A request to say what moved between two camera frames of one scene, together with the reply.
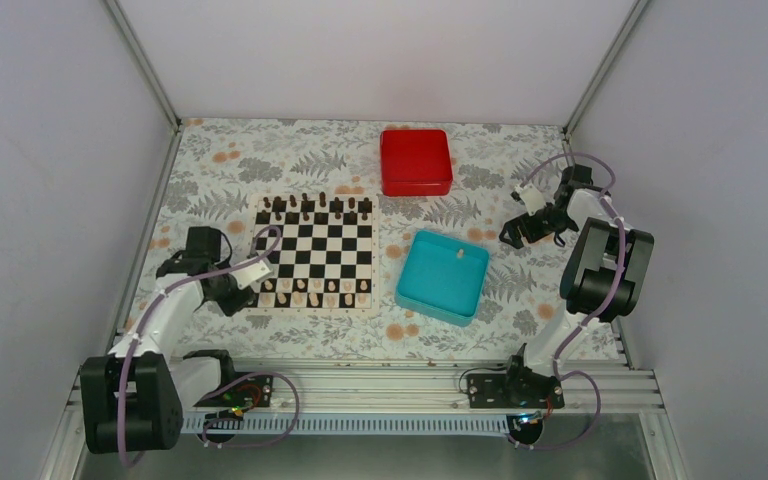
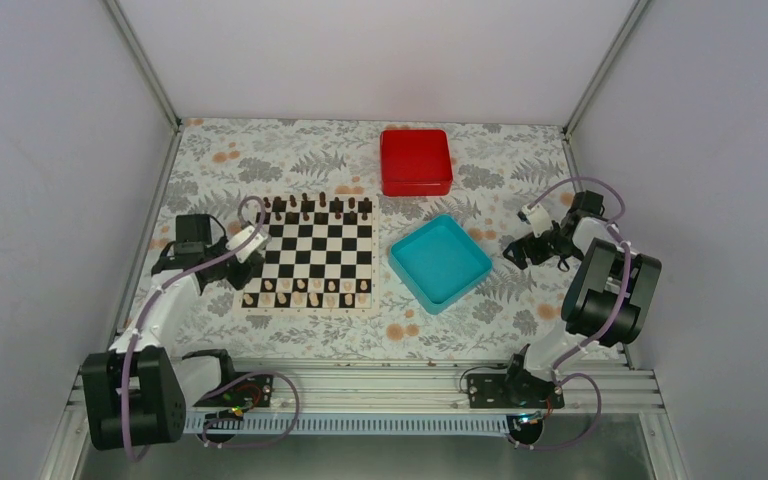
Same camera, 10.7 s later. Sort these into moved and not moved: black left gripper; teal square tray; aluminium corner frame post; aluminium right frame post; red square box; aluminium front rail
Moved: black left gripper; teal square tray
Not moved: aluminium right frame post; aluminium corner frame post; aluminium front rail; red square box
